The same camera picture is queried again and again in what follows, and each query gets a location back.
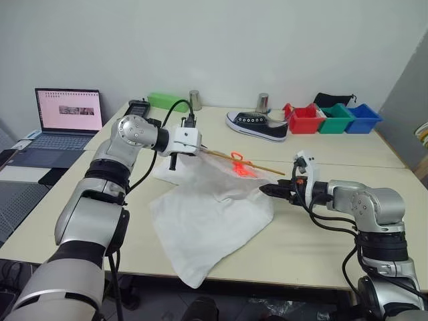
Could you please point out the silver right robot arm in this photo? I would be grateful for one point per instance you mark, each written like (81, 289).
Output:
(384, 207)

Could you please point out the dark rounded shape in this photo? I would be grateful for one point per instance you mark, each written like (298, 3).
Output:
(202, 309)

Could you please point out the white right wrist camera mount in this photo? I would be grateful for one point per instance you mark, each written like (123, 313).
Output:
(312, 170)

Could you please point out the grey partition panel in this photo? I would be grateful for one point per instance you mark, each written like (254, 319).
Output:
(404, 110)

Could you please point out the black handheld controller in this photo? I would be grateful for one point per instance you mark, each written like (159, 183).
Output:
(137, 108)

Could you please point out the striped colourful item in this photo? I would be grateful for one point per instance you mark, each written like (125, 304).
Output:
(423, 133)

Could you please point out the yellow thin hanger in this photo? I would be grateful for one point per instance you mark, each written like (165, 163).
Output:
(267, 169)

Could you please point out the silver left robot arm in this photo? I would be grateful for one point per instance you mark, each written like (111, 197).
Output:
(133, 130)

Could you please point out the white cloth garment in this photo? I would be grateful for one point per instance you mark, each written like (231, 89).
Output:
(207, 227)

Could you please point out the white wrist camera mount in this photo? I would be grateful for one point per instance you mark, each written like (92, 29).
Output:
(187, 137)
(312, 170)

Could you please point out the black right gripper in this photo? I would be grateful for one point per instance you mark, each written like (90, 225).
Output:
(296, 192)

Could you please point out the metal cup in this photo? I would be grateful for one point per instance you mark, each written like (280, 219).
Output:
(195, 100)
(263, 103)

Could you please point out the smartphone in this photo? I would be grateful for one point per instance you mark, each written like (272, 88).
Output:
(6, 157)

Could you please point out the green plastic bin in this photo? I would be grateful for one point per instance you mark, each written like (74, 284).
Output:
(332, 125)

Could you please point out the black table leg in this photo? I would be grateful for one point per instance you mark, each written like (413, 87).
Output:
(128, 292)

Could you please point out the white perforated case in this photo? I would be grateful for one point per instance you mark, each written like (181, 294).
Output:
(16, 200)

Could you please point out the open grey laptop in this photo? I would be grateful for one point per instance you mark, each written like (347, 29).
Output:
(70, 108)

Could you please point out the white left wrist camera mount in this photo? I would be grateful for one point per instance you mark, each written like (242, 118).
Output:
(187, 137)

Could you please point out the white perforated wall panel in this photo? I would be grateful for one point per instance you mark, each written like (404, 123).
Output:
(6, 133)

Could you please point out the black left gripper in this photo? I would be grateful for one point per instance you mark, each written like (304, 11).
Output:
(174, 160)

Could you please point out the green rectangular box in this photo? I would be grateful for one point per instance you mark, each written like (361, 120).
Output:
(164, 100)

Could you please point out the black canvas sneaker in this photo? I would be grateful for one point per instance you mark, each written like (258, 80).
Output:
(271, 131)

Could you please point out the black flat pad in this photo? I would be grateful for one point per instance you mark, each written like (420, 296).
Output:
(53, 176)

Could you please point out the blue plastic bin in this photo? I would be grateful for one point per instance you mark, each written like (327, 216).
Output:
(362, 125)

